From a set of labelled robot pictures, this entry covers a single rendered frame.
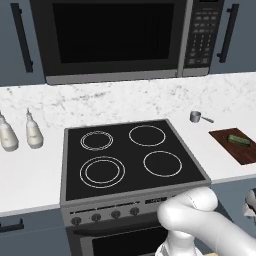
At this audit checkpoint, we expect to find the dark oven door handle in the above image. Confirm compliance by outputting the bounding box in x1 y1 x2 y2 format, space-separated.
72 220 160 237

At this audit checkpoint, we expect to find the white squeeze bottle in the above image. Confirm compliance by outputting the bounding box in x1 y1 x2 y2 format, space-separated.
0 111 20 153
25 108 45 150

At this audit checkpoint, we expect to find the green cucumber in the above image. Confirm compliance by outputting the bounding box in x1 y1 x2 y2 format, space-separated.
227 134 252 147

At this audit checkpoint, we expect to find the black glass oven door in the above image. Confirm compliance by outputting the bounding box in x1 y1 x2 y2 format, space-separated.
65 218 174 256

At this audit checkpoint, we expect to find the black hob steel stove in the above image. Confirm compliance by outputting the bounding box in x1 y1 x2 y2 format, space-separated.
59 118 215 256

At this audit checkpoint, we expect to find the black drawer handle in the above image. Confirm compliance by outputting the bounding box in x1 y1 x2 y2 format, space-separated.
0 217 25 234

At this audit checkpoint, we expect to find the steel and black microwave oven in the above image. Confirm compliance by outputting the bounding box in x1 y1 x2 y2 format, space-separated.
29 0 225 86

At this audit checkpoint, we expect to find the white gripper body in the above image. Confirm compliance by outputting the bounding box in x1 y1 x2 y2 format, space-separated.
243 199 256 219

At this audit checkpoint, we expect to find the black cupboard door handle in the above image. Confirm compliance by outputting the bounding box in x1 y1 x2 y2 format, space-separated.
10 2 35 74
216 3 240 64

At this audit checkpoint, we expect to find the grey-blue base cupboard front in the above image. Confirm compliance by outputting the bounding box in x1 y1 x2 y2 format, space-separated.
209 177 256 232

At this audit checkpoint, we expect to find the grey-blue wall cupboard door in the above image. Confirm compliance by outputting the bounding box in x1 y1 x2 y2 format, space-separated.
209 0 256 75
0 0 46 88

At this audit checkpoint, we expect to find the steel measuring cup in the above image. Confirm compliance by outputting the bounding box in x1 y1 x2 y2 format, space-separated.
189 110 215 125

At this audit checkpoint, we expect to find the grey-blue drawer front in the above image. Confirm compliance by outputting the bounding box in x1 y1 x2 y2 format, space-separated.
0 208 72 256

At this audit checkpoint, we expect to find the dark brown cutting board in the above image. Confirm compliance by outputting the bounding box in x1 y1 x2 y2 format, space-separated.
208 127 256 166

